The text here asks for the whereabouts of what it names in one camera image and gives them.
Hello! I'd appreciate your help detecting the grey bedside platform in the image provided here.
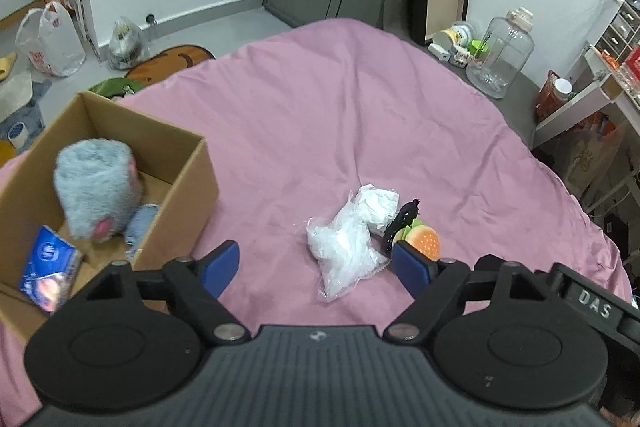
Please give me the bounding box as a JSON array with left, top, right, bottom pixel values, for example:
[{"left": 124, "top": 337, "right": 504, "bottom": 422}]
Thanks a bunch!
[{"left": 425, "top": 42, "right": 547, "bottom": 148}]

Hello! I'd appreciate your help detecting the yellow slipper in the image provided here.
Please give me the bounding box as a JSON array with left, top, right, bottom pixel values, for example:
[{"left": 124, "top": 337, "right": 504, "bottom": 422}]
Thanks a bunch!
[{"left": 0, "top": 52, "right": 19, "bottom": 82}]

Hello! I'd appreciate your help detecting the white shelf unit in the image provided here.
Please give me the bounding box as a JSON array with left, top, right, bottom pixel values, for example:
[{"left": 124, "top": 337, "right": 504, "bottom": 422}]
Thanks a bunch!
[{"left": 532, "top": 44, "right": 640, "bottom": 148}]

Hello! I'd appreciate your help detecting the grey fluffy plush toy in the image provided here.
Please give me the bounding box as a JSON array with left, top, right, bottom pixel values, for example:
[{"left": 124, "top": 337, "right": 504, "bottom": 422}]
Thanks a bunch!
[{"left": 53, "top": 138, "right": 144, "bottom": 243}]

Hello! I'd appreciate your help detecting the brown cardboard box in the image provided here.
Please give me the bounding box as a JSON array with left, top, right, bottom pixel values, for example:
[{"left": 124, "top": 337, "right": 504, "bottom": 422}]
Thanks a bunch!
[{"left": 0, "top": 91, "right": 220, "bottom": 344}]

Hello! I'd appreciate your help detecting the white floor mat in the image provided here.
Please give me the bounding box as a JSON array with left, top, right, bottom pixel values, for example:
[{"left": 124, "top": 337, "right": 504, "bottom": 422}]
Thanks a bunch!
[{"left": 0, "top": 72, "right": 34, "bottom": 124}]

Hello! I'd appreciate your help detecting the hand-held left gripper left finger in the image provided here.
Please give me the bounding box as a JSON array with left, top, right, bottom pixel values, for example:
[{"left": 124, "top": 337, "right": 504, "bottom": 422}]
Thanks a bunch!
[{"left": 85, "top": 241, "right": 252, "bottom": 348}]

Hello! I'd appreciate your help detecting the white crumpled cloth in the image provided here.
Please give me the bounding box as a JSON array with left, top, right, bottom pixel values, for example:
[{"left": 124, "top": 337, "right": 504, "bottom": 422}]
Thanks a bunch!
[{"left": 357, "top": 183, "right": 401, "bottom": 236}]

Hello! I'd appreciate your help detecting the blue tissue pack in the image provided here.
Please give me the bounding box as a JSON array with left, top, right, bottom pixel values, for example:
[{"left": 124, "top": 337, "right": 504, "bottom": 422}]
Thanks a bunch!
[{"left": 20, "top": 225, "right": 84, "bottom": 313}]

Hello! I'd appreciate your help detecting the clear plastic bag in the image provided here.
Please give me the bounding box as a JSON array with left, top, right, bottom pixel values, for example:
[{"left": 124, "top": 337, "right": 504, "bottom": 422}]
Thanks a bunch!
[{"left": 107, "top": 18, "right": 151, "bottom": 70}]

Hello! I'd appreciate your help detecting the white jar with green label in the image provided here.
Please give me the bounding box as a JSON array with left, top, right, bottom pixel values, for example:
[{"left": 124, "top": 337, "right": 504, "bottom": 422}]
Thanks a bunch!
[{"left": 432, "top": 21, "right": 479, "bottom": 54}]

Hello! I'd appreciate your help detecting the orange floor mat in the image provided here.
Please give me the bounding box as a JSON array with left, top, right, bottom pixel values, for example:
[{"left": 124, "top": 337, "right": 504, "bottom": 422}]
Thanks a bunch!
[{"left": 125, "top": 43, "right": 217, "bottom": 84}]

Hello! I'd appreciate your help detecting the white plastic bag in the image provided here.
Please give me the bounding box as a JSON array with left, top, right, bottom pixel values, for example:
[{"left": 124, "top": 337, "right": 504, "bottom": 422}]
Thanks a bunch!
[{"left": 306, "top": 192, "right": 391, "bottom": 306}]

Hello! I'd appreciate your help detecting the white shopping bag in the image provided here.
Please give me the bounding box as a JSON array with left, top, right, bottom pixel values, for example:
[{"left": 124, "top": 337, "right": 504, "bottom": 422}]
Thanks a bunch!
[{"left": 15, "top": 2, "right": 87, "bottom": 78}]

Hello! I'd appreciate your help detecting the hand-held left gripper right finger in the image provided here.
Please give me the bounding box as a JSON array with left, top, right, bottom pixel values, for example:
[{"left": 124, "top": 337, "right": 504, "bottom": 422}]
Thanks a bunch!
[{"left": 384, "top": 242, "right": 551, "bottom": 348}]

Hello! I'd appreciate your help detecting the beige tote bag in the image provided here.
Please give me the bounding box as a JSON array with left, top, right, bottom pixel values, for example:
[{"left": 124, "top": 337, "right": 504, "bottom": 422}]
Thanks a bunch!
[{"left": 555, "top": 122, "right": 627, "bottom": 204}]

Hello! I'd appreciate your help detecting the burger plush toy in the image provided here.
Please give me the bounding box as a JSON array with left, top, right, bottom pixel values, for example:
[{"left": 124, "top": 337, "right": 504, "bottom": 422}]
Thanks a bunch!
[{"left": 392, "top": 218, "right": 442, "bottom": 261}]

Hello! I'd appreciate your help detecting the large clear water jug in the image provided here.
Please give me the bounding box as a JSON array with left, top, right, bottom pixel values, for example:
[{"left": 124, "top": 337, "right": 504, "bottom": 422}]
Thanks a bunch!
[{"left": 466, "top": 7, "right": 535, "bottom": 100}]

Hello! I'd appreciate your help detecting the black hair clip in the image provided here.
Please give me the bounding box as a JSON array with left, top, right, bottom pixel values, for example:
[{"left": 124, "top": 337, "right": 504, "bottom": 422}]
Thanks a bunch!
[{"left": 382, "top": 198, "right": 421, "bottom": 254}]

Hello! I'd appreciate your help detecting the pink bed sheet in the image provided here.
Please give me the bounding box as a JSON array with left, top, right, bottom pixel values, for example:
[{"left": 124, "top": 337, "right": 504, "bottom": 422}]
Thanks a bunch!
[{"left": 0, "top": 18, "right": 632, "bottom": 413}]

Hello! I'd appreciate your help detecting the green leaf mat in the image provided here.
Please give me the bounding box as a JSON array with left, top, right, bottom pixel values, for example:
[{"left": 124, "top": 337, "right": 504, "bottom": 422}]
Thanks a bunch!
[{"left": 87, "top": 77, "right": 147, "bottom": 100}]

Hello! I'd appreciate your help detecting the small drawer organizer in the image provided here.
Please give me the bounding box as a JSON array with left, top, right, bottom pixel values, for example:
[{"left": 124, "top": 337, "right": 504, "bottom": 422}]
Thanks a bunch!
[{"left": 597, "top": 0, "right": 640, "bottom": 58}]

